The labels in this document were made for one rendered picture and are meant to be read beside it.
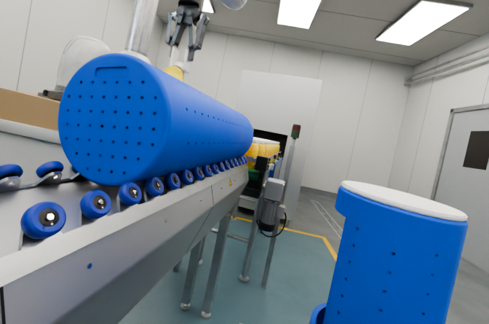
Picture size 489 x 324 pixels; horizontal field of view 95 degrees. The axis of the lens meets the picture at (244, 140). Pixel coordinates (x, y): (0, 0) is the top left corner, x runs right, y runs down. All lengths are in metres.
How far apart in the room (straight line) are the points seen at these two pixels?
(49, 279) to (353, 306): 0.59
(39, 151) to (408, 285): 1.13
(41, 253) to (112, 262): 0.12
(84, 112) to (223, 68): 5.26
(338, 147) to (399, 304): 5.19
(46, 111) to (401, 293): 1.14
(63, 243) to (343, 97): 5.72
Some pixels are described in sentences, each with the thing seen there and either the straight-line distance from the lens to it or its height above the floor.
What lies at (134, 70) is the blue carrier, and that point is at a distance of 0.53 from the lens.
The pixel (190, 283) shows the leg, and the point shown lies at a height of 0.17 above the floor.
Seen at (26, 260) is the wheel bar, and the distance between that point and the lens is 0.39.
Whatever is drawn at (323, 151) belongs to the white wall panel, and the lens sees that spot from 5.66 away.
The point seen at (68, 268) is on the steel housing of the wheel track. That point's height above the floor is 0.89.
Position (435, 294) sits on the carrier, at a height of 0.87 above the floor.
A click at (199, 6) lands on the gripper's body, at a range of 0.79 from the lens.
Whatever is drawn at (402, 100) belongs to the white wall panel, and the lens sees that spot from 6.41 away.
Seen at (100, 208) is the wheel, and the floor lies 0.96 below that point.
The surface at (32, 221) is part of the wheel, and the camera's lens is 0.38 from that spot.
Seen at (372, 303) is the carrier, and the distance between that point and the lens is 0.68.
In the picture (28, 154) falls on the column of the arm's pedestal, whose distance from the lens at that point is 1.09.
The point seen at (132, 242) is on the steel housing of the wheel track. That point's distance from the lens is 0.51.
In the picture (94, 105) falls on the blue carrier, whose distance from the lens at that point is 0.58.
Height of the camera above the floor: 1.12
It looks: 2 degrees down
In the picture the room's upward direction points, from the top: 11 degrees clockwise
